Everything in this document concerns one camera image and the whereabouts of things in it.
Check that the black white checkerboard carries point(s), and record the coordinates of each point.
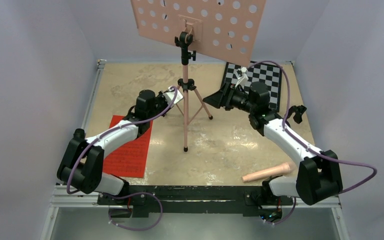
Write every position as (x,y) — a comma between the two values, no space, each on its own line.
(265,73)

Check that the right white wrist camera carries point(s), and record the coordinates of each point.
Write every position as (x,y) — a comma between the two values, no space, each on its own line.
(241,75)

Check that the black microphone desk stand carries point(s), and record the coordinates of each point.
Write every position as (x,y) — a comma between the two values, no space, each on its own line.
(297,111)

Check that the black microphone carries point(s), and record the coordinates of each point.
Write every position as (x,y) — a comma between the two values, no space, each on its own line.
(79,133)

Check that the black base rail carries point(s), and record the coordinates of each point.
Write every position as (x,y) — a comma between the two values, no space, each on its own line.
(246,200)

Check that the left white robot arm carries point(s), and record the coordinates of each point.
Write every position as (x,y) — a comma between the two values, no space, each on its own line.
(82,164)

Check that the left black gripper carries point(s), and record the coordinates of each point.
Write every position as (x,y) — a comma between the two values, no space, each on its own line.
(162,98)

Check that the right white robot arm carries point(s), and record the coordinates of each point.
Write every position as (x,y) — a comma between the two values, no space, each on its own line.
(319,176)

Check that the red sheet music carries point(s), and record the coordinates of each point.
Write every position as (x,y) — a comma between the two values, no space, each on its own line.
(129,160)

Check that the aluminium table frame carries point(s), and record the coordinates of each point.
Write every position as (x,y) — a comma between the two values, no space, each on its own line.
(319,176)

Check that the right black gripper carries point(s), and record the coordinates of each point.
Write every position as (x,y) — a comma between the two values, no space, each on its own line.
(216,99)

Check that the pink tripod music stand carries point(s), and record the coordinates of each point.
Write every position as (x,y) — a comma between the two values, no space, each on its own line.
(222,29)

